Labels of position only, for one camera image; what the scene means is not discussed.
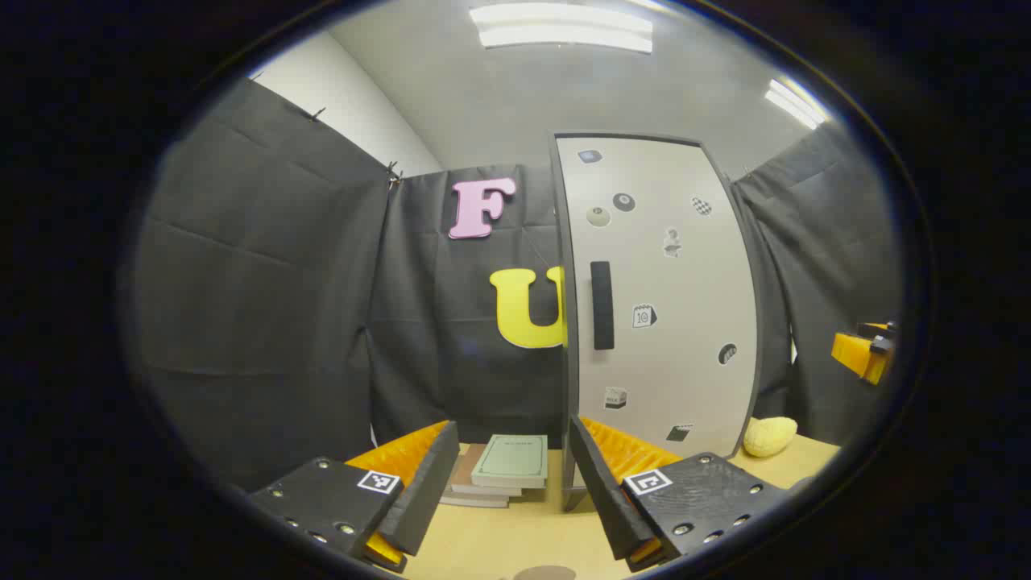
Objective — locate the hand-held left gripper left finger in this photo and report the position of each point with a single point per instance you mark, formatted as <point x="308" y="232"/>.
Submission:
<point x="427" y="491"/>

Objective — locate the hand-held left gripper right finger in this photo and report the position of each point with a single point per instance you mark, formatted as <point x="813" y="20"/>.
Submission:
<point x="600" y="491"/>

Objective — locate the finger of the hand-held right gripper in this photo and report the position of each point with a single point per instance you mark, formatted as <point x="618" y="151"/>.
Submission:
<point x="858" y="358"/>

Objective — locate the brown round coaster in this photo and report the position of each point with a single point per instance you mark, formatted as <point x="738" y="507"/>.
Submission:
<point x="545" y="574"/>

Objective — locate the grey cabinet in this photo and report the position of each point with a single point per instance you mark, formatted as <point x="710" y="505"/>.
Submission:
<point x="573" y="387"/>

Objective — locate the grey cabinet door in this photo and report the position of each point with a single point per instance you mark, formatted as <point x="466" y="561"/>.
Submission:
<point x="685" y="379"/>

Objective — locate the brown book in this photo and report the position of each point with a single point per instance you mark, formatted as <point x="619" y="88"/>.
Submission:
<point x="465" y="475"/>

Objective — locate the green book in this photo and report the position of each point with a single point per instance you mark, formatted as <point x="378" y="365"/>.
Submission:
<point x="511" y="459"/>

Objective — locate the yellow toy corn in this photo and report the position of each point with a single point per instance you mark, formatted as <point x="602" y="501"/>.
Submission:
<point x="769" y="437"/>

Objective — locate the black backdrop cloth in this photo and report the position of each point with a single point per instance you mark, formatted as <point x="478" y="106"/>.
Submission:
<point x="258" y="306"/>

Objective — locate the narrow ceiling light panel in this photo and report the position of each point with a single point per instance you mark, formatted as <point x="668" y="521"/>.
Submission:
<point x="796" y="103"/>

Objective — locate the wide ceiling light panel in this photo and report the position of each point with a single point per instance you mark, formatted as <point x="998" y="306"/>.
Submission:
<point x="564" y="28"/>

